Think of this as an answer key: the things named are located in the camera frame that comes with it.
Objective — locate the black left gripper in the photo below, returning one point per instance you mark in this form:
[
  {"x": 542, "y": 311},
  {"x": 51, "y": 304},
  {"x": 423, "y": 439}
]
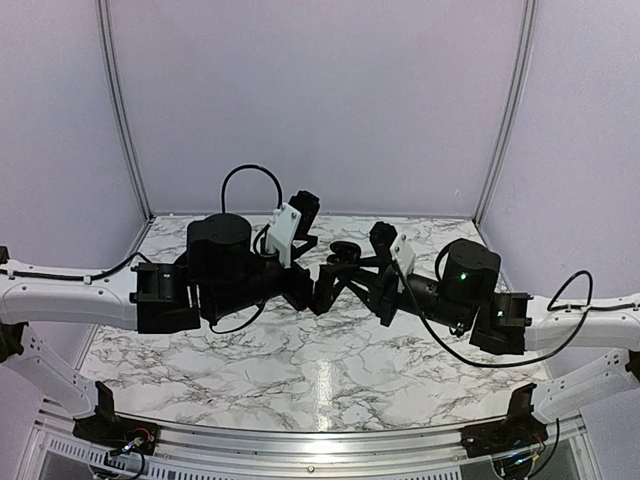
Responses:
[{"x": 323, "y": 296}]

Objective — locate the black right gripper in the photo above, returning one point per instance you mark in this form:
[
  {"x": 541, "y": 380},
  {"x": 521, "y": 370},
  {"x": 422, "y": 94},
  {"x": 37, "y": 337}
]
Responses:
[{"x": 383, "y": 293}]

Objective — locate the black earbud charging case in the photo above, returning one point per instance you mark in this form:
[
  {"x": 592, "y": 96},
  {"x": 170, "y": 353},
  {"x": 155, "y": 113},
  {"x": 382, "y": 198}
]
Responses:
[{"x": 344, "y": 252}]

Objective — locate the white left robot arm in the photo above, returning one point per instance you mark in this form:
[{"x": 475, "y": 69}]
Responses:
[{"x": 218, "y": 274}]

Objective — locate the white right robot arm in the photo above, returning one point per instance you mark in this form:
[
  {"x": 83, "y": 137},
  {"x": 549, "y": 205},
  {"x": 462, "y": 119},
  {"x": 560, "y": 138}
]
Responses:
[{"x": 484, "y": 329}]

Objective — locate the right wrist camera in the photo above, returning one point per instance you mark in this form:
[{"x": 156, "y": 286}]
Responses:
[{"x": 392, "y": 249}]

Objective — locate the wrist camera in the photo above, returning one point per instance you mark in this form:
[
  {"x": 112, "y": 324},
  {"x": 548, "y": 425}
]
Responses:
[
  {"x": 392, "y": 249},
  {"x": 293, "y": 217}
]

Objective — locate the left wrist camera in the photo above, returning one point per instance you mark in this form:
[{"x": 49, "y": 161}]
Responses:
[{"x": 293, "y": 217}]

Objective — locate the front aluminium rail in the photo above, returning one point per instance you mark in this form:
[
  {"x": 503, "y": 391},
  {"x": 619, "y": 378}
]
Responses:
[{"x": 186, "y": 451}]

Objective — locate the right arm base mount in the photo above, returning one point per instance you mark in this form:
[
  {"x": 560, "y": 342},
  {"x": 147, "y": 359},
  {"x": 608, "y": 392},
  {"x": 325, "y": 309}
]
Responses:
[{"x": 518, "y": 429}]

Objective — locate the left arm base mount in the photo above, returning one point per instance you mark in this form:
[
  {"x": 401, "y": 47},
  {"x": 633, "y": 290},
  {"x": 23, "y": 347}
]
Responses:
[{"x": 103, "y": 426}]

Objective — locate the right aluminium frame post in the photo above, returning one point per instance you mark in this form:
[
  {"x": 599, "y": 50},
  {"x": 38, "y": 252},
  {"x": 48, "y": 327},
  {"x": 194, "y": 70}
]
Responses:
[{"x": 515, "y": 92}]

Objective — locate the aluminium frame post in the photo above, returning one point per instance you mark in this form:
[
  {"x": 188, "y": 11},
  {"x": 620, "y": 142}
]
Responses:
[
  {"x": 117, "y": 99},
  {"x": 515, "y": 92}
]

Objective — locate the left aluminium frame post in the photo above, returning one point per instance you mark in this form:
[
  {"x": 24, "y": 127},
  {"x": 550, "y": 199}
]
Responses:
[{"x": 117, "y": 99}]

